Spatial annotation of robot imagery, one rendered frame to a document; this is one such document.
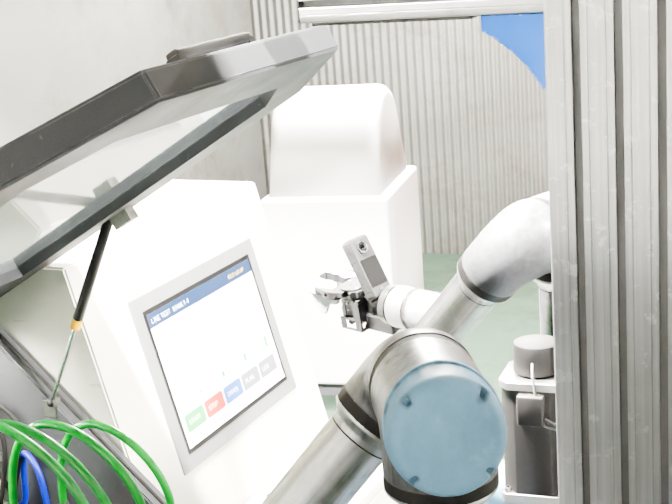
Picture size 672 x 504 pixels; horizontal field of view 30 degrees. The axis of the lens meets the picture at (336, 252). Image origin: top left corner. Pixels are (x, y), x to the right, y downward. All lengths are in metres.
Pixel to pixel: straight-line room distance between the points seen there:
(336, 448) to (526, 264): 0.56
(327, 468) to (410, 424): 0.21
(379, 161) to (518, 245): 3.64
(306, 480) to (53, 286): 0.99
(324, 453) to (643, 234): 0.42
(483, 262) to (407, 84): 5.97
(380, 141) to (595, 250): 4.06
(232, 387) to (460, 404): 1.43
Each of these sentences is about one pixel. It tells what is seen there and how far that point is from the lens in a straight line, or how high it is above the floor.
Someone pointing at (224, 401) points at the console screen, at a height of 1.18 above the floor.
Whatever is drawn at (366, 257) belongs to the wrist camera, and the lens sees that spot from 2.22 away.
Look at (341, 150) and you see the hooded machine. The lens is 5.45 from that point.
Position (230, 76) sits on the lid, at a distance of 1.47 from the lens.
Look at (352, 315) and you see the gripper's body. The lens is 2.28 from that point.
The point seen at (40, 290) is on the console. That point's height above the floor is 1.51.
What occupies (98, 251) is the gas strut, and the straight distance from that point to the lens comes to 2.14.
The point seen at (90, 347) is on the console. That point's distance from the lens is 2.26.
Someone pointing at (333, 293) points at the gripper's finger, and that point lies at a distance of 2.25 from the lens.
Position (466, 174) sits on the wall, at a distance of 7.78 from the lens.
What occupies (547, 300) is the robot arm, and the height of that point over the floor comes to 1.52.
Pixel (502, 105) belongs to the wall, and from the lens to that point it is 7.65.
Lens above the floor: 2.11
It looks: 15 degrees down
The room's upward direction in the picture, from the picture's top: 4 degrees counter-clockwise
